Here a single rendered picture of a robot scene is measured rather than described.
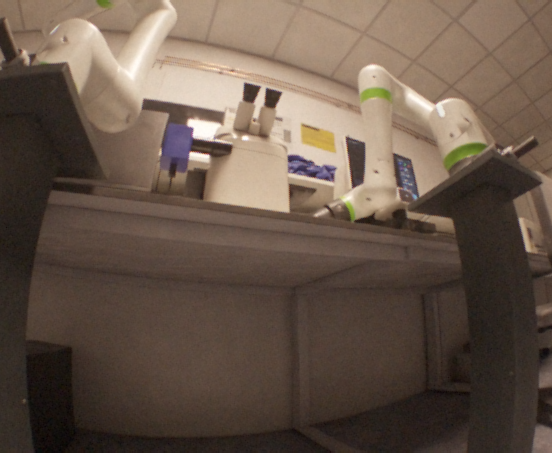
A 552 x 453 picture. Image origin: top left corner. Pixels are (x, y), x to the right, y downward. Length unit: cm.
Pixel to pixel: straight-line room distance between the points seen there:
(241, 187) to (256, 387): 102
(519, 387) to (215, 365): 115
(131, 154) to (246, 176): 47
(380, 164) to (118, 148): 84
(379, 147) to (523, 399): 76
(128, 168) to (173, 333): 74
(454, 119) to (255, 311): 114
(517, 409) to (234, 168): 78
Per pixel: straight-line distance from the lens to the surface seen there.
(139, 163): 95
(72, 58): 55
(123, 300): 133
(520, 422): 66
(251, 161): 66
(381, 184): 83
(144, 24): 88
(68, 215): 58
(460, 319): 250
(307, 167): 152
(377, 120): 93
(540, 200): 111
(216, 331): 133
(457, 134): 71
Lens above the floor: 54
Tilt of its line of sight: 21 degrees up
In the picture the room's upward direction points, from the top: 1 degrees counter-clockwise
